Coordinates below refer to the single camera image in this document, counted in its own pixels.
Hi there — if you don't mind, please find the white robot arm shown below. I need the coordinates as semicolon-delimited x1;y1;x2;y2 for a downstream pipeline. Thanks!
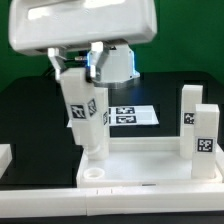
9;0;157;88

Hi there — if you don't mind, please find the white front fence rail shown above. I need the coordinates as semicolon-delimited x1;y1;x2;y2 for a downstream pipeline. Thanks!
0;184;224;218

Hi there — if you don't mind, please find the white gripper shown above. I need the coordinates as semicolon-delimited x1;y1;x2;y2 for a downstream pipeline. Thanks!
8;0;157;82

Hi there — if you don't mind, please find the white left fence block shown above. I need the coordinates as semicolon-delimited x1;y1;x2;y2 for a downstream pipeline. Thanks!
0;144;12;178

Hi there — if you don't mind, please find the white desk top tray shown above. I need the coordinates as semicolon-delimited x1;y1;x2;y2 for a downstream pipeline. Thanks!
76;136;224;188

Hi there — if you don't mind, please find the white marker sheet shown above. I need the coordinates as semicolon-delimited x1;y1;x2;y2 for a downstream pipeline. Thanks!
66;105;160;128

